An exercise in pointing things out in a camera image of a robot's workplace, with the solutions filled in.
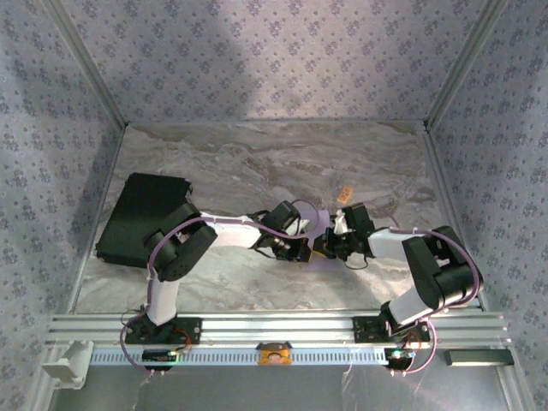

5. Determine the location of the lilac paper sheet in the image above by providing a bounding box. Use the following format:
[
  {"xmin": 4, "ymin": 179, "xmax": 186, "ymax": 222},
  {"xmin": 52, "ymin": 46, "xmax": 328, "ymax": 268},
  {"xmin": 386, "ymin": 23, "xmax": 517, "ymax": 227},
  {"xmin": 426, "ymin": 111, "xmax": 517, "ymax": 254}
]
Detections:
[{"xmin": 297, "ymin": 208, "xmax": 343, "ymax": 271}]

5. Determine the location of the cartoon face sticker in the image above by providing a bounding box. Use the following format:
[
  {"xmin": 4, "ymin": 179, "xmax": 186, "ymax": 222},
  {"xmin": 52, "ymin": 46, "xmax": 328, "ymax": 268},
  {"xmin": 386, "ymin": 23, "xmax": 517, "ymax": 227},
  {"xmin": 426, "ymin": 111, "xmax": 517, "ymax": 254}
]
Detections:
[{"xmin": 256, "ymin": 341, "xmax": 295, "ymax": 367}]

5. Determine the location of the black rectangular box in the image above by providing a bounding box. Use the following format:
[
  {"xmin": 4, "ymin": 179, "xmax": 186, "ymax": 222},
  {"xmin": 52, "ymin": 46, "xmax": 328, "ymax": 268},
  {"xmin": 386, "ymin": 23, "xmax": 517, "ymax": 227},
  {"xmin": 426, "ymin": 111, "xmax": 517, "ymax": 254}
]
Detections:
[{"xmin": 94, "ymin": 172, "xmax": 194, "ymax": 269}]

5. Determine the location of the aluminium mounting rail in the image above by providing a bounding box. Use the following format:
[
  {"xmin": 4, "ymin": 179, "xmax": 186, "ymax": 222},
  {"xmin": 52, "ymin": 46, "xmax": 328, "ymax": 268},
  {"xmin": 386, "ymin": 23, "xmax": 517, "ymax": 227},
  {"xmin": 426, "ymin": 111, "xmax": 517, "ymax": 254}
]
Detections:
[{"xmin": 45, "ymin": 311, "xmax": 510, "ymax": 347}]

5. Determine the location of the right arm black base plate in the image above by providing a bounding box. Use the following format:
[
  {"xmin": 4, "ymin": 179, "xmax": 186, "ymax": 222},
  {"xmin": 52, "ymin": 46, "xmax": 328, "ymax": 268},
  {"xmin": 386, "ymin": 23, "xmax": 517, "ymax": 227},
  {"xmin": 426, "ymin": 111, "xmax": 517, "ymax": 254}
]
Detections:
[{"xmin": 352, "ymin": 314, "xmax": 432, "ymax": 344}]

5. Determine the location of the aluminium side rail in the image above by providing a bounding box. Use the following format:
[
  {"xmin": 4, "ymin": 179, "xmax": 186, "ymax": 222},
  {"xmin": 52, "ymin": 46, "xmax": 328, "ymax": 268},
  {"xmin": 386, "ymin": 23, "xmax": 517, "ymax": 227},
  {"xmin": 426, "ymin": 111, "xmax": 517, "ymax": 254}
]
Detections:
[
  {"xmin": 66, "ymin": 123, "xmax": 129, "ymax": 316},
  {"xmin": 422, "ymin": 123, "xmax": 489, "ymax": 310}
]

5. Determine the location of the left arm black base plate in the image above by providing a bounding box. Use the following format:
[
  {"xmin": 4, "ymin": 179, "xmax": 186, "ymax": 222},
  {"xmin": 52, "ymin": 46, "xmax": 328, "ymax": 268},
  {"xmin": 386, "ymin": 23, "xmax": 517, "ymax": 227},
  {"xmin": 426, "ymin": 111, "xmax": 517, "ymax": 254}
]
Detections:
[{"xmin": 123, "ymin": 315, "xmax": 203, "ymax": 346}]

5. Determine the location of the aluminium rear rail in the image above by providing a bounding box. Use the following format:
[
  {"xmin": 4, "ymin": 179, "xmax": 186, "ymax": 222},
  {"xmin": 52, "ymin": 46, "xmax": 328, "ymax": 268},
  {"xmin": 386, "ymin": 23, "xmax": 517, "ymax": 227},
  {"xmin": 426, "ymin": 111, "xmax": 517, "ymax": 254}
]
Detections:
[{"xmin": 123, "ymin": 118, "xmax": 429, "ymax": 128}]

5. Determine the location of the slotted grey cable duct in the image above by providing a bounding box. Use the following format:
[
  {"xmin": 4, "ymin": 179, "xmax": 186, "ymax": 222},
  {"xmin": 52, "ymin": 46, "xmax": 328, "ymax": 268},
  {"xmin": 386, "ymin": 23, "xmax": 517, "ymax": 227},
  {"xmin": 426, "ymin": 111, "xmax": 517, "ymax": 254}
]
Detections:
[{"xmin": 88, "ymin": 345, "xmax": 391, "ymax": 367}]

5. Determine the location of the aluminium corner post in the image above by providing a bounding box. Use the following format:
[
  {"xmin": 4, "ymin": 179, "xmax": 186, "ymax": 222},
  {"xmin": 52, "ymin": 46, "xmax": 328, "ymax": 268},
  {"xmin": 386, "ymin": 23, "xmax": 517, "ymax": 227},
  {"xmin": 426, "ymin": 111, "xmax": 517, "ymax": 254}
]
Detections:
[{"xmin": 423, "ymin": 0, "xmax": 511, "ymax": 129}]

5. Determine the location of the white plastic bracket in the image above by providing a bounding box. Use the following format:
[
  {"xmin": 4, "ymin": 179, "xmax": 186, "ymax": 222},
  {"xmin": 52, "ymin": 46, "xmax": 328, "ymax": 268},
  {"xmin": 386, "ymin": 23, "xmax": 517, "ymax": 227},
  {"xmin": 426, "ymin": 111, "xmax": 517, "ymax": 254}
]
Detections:
[{"xmin": 40, "ymin": 340, "xmax": 94, "ymax": 390}]

